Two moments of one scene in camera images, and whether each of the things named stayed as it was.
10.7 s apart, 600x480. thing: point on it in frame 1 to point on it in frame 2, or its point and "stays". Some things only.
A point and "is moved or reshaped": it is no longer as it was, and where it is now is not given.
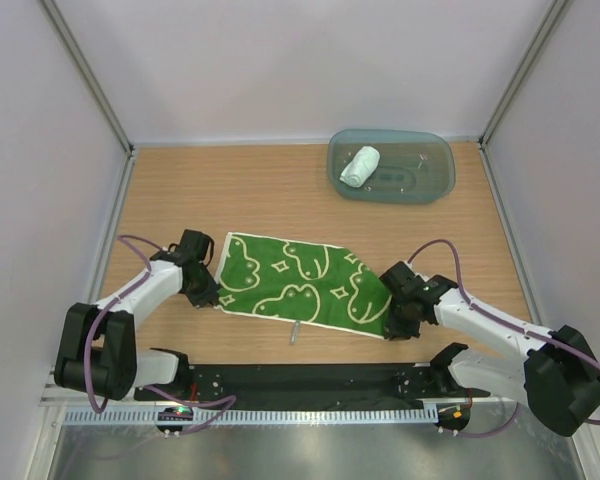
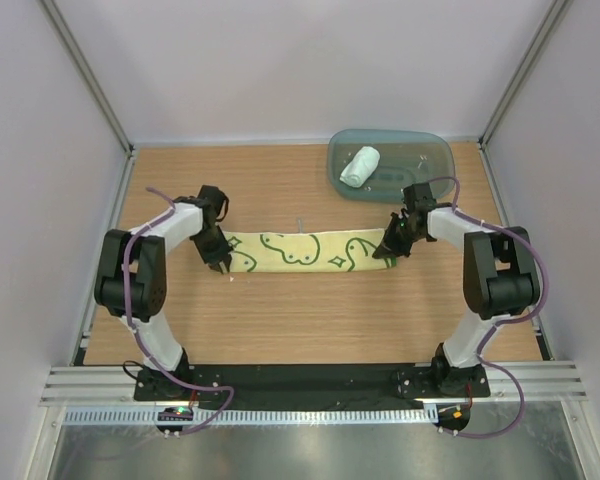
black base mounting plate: (314, 385) stays
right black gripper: (395, 330) to (394, 247)
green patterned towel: (311, 283) is moved or reshaped
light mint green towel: (360, 166) stays
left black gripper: (209, 295) to (222, 254)
